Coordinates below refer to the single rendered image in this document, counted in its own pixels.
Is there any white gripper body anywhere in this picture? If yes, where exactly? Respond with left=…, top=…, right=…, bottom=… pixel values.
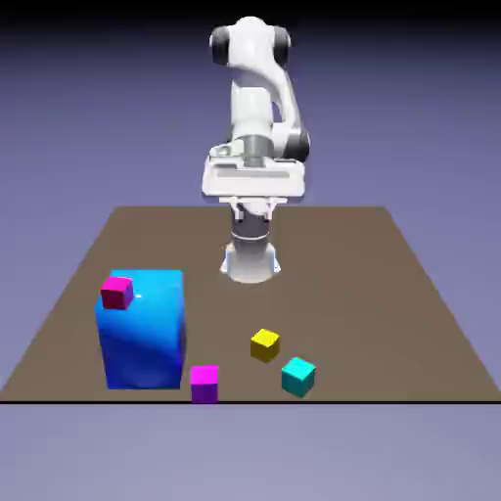
left=201, top=155, right=307, bottom=205

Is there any small yellow cube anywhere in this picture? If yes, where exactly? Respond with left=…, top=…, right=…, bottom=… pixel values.
left=250, top=328, right=281, bottom=364

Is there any small pink-red cube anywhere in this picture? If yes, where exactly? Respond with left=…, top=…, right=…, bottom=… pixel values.
left=100, top=276, right=135, bottom=311

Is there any small cyan cube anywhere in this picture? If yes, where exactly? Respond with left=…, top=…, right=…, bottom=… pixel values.
left=280, top=356, right=317, bottom=399

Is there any small magenta cube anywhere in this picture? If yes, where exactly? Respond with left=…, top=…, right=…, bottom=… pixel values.
left=189, top=364, right=220, bottom=405

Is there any large blue box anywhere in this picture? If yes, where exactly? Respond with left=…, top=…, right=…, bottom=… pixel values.
left=93, top=268, right=186, bottom=391

